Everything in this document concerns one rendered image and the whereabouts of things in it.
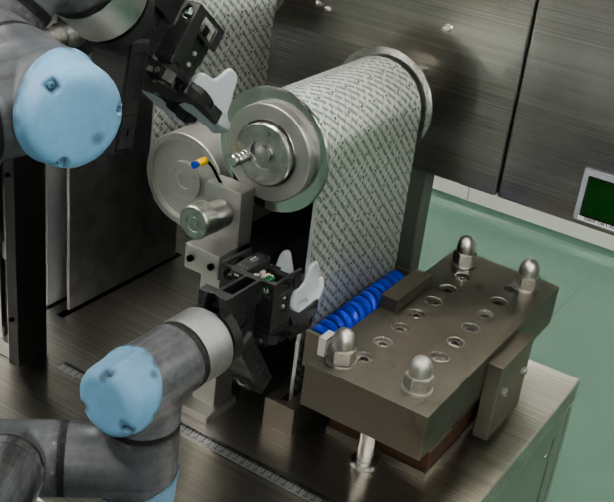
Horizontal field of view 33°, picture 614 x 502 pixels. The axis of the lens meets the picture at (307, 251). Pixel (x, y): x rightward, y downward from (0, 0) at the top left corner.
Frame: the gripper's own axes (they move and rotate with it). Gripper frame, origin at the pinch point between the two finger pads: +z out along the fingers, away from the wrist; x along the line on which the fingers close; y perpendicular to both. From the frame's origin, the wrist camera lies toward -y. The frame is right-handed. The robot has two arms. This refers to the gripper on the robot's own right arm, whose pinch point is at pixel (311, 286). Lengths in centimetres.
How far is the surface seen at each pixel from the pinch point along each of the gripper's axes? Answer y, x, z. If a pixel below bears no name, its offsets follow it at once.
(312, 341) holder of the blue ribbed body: -6.1, -2.0, -1.5
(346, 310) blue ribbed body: -5.0, -2.1, 5.8
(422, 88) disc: 19.6, 0.4, 22.7
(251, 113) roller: 20.1, 8.5, -3.2
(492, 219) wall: -106, 72, 262
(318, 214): 9.9, -0.3, -0.9
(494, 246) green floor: -109, 63, 245
